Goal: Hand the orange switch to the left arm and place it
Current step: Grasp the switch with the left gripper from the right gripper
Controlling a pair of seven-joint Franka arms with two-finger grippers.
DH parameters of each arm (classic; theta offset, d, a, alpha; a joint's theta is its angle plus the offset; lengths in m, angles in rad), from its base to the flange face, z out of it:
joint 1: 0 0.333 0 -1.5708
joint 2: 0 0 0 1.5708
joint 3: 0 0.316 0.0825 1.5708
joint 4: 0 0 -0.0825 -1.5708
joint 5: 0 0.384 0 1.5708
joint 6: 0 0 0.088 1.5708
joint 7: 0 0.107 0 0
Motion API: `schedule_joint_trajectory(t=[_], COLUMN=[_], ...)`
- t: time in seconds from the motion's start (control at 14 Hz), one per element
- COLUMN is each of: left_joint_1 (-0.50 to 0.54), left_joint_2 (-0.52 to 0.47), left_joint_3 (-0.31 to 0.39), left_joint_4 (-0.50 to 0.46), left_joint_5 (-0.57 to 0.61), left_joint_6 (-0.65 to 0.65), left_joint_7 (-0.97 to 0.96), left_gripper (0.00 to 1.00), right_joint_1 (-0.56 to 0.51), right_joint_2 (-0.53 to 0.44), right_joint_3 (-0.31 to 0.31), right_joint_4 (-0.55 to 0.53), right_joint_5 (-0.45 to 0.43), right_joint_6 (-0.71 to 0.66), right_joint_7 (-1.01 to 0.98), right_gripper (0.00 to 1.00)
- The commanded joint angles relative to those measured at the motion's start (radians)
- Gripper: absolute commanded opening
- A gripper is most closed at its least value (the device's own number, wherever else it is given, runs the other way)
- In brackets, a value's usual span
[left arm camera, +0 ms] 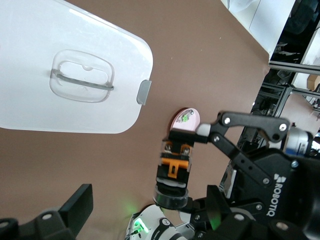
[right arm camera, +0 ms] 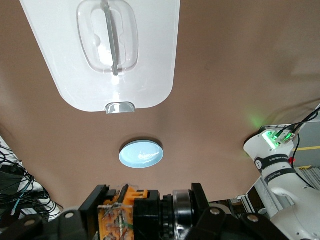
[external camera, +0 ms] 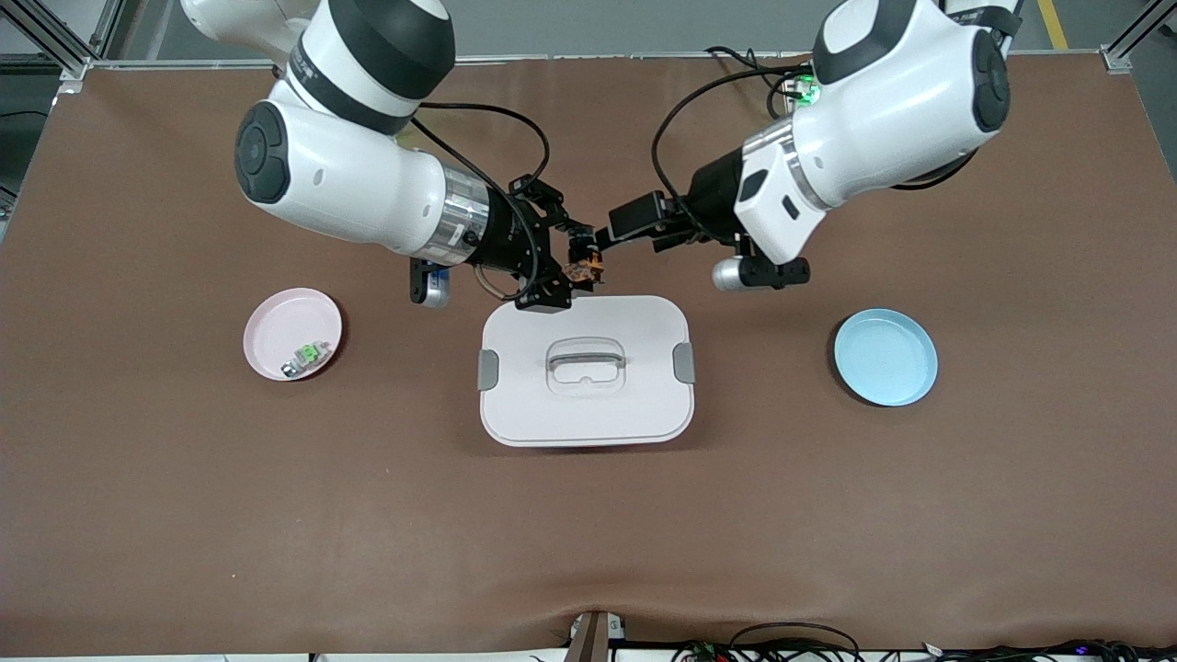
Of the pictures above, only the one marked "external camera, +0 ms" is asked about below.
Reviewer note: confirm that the orange and black switch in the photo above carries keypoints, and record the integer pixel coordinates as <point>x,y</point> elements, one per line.
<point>581,271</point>

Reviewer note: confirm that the metal table edge bracket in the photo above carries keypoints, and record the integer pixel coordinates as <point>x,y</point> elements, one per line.
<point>593,636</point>

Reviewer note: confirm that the brown table mat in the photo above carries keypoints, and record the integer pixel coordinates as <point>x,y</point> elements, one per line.
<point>588,524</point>

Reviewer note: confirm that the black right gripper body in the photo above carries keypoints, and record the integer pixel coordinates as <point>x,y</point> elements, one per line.
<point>499,241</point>

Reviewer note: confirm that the aluminium frame post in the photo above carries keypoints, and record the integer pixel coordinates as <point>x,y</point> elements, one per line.
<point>55,41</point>
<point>1126,51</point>

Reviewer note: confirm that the white lidded box grey latches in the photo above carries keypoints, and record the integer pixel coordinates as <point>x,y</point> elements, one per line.
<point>588,409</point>

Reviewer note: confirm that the light blue round plate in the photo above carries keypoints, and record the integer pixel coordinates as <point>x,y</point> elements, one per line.
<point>885,359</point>

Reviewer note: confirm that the pink round plate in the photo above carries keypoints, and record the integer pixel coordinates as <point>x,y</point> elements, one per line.
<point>276,336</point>

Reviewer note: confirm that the green and silver switch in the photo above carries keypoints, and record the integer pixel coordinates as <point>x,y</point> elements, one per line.
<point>308,358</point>

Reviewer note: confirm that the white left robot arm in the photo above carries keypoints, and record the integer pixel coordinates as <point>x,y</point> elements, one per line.
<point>883,110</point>

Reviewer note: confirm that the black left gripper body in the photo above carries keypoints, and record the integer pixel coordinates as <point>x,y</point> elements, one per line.
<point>709,197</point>

